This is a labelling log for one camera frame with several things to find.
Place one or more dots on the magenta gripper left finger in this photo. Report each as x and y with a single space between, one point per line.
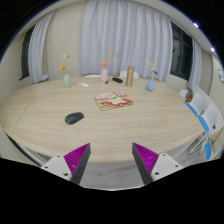
71 166

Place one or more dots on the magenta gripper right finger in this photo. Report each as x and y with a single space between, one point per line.
153 166

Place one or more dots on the black computer mouse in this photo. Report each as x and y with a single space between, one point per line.
74 118

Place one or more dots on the blue chair lower right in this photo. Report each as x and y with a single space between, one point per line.
209 153

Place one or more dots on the blue vase with flowers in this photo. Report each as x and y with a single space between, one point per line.
150 85

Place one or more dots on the white blue chair near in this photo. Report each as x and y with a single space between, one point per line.
211 121

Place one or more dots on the white blue chair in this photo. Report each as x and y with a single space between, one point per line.
196 105
211 121

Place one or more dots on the white blue chair far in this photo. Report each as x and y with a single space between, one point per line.
196 105

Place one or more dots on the white remote control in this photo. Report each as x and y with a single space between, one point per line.
84 84

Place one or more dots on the black glasses case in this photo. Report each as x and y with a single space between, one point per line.
117 80

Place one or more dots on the pink vase with flowers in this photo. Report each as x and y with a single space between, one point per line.
104 74

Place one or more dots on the copper metal bottle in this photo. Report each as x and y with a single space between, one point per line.
130 75

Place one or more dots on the green vase with flowers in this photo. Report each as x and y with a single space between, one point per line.
64 67

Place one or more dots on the dark left window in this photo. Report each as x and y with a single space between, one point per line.
24 54

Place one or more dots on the dark window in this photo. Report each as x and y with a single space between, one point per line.
24 54
182 53

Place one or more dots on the white right curtain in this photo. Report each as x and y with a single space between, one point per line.
195 74

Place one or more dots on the dark right window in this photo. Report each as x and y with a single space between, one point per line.
182 53

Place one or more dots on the large white centre curtain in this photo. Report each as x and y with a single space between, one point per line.
132 33

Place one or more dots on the white left curtain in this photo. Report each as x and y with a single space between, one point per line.
36 47

